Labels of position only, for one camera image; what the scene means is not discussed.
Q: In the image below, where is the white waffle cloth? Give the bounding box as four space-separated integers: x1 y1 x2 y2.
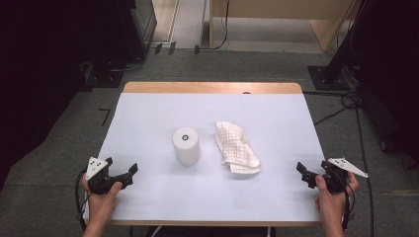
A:
214 120 263 175

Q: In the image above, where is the black metal stand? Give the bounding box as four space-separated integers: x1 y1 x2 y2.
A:
307 0 374 92

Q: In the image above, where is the right hand-held gripper cable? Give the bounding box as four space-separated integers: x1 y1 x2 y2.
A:
340 183 358 232

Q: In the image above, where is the wooden table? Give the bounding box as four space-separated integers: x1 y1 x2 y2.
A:
80 81 327 228

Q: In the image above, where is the person's left hand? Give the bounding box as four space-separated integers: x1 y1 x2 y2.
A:
81 174 124 229

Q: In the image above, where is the looped black floor cable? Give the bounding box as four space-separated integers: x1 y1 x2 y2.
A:
301 90 364 127

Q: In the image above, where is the person's right hand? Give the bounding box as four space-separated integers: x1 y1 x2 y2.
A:
313 172 360 225

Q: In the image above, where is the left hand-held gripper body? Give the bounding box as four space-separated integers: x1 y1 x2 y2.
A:
85 156 133 197

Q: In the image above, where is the left hand-held gripper cable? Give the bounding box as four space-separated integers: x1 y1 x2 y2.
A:
74 167 91 232

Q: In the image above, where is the black cabinet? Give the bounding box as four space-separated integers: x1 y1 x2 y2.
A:
116 0 158 64

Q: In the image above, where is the light wooden desk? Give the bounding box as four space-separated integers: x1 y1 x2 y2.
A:
209 0 361 53

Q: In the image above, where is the black hanging cable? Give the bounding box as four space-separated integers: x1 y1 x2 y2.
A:
197 0 231 52

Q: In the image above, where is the long black floor cable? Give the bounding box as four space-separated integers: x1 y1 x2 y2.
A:
355 105 376 237

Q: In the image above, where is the white paper table sheet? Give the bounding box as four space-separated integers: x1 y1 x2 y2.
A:
80 92 327 224

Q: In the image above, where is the dark curtain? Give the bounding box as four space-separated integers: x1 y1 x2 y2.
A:
0 0 132 194
349 0 419 166

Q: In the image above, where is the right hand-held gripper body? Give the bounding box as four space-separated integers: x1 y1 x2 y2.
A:
301 157 370 195

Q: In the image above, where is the hand-held gripper cable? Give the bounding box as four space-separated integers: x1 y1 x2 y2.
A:
340 183 358 232
74 167 91 232

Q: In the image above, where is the grey floor cable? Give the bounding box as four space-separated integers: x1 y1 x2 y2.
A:
110 56 146 73

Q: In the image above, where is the black stand base plate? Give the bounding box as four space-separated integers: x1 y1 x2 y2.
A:
83 60 126 89

